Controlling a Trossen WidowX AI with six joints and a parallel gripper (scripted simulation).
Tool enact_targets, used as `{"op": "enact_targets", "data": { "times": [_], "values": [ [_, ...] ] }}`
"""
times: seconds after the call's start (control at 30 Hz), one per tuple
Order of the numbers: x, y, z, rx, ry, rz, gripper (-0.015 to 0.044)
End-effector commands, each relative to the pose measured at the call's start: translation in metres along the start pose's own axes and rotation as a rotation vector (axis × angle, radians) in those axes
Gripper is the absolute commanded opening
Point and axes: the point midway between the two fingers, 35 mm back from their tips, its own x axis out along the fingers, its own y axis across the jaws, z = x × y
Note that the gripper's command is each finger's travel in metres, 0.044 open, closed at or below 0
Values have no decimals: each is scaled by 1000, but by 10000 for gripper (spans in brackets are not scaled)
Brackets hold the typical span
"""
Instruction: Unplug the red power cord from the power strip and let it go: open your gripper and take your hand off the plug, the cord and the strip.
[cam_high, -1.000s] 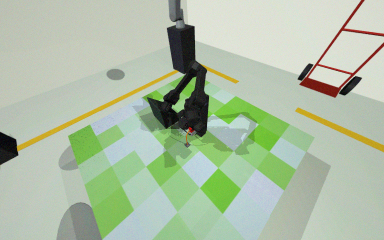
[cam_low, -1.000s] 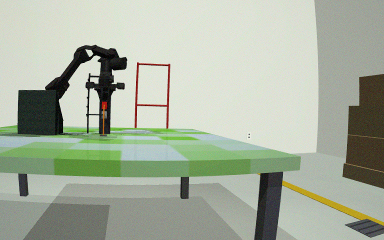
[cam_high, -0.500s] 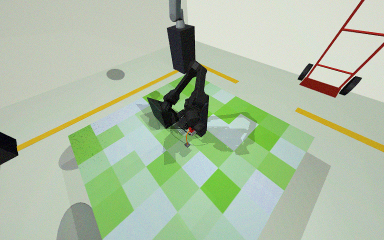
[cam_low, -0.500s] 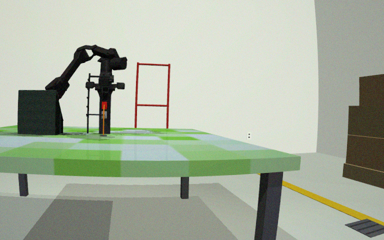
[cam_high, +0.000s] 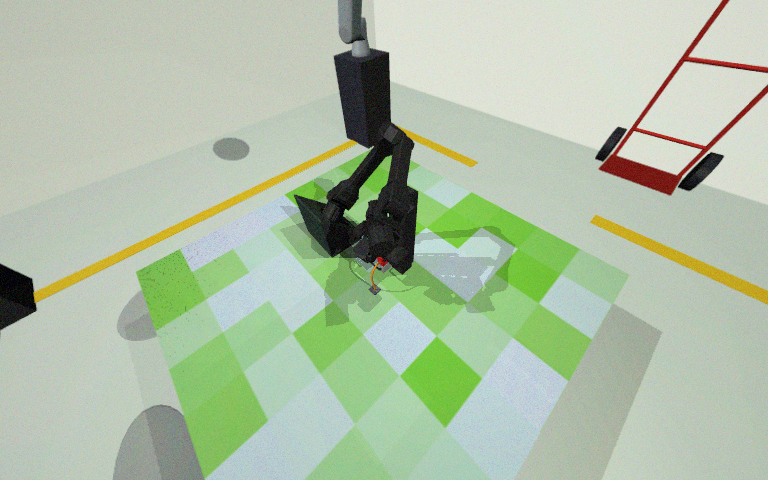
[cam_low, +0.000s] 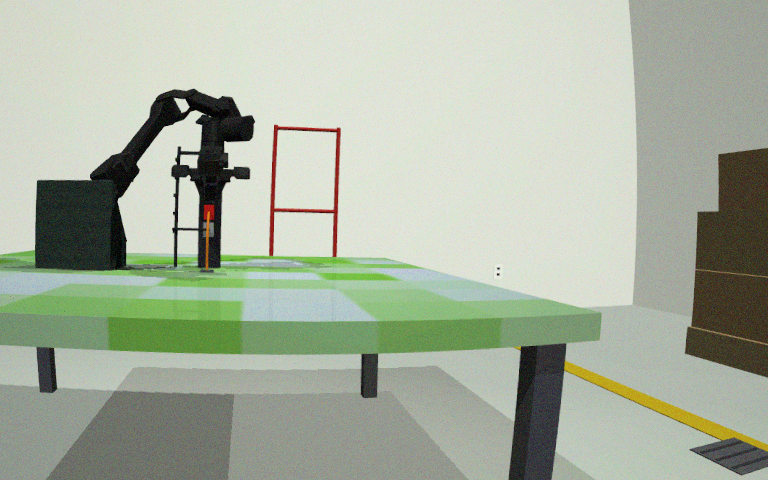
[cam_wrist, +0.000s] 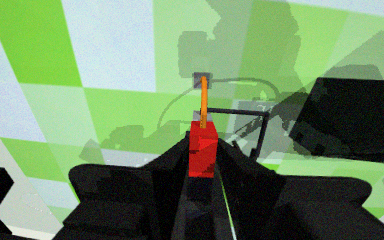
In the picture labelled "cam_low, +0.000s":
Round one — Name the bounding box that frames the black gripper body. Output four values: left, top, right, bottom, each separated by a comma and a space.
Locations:
171, 141, 250, 180

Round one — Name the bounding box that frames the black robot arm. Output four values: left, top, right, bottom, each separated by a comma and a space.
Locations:
90, 89, 256, 201

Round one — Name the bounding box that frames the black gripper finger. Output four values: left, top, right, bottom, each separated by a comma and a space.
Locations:
214, 179, 231, 209
190, 178, 205, 209

